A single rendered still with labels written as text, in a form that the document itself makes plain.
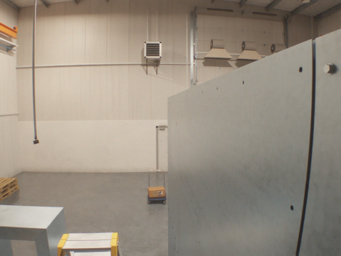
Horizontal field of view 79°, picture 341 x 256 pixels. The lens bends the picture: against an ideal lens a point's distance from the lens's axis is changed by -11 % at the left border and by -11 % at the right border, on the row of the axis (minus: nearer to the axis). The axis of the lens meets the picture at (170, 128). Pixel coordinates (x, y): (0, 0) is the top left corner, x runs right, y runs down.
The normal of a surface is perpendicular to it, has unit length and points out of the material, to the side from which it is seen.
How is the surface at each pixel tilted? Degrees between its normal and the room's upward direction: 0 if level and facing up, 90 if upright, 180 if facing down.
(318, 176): 90
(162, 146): 90
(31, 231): 90
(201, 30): 90
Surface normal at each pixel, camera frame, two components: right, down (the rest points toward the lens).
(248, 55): 0.08, -0.06
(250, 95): -1.00, 0.01
